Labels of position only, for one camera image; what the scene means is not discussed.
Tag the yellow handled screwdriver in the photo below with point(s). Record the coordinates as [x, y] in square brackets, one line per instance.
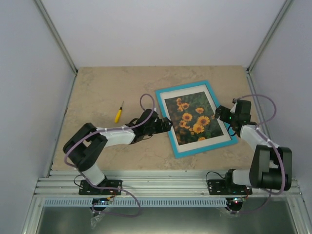
[117, 117]

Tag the grey slotted cable duct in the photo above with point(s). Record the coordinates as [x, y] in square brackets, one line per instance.
[119, 202]

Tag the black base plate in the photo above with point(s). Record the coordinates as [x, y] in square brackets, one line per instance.
[112, 187]
[221, 187]

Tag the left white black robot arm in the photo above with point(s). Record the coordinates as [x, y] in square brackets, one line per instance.
[84, 148]

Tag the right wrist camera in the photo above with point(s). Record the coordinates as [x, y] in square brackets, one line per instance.
[233, 109]

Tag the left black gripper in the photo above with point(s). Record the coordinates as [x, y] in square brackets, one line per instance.
[166, 128]

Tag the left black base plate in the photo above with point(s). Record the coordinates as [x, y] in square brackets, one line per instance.
[112, 187]

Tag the blue wooden picture frame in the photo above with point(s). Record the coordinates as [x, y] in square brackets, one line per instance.
[227, 139]

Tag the sunflower photo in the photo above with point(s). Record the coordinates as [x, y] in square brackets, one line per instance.
[193, 118]

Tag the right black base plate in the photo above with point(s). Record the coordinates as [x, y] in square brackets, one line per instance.
[221, 187]

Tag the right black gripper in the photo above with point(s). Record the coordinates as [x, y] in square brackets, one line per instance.
[219, 113]

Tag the aluminium profile rail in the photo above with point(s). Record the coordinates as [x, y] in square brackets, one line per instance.
[141, 183]

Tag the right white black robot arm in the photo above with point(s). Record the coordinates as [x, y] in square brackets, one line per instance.
[271, 167]

